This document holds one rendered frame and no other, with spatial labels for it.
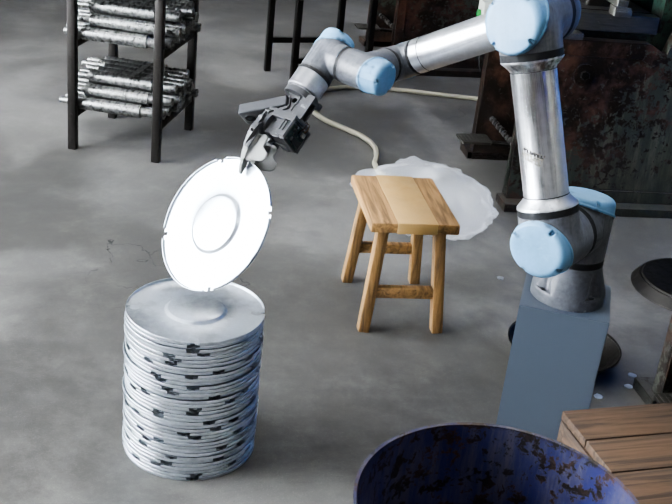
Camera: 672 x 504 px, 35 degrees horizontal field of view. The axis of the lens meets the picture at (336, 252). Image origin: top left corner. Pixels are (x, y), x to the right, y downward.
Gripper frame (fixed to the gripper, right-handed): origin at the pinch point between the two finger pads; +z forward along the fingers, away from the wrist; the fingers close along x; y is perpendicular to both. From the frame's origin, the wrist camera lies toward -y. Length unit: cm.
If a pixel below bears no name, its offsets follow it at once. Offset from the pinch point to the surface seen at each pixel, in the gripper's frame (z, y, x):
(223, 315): 26.6, 5.6, 14.3
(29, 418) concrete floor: 67, -30, 21
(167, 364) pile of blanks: 41.5, 5.2, 8.4
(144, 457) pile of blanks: 60, 1, 24
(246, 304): 21.5, 4.8, 19.8
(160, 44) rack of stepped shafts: -54, -135, 80
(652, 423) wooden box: 4, 87, 36
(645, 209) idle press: -103, 5, 188
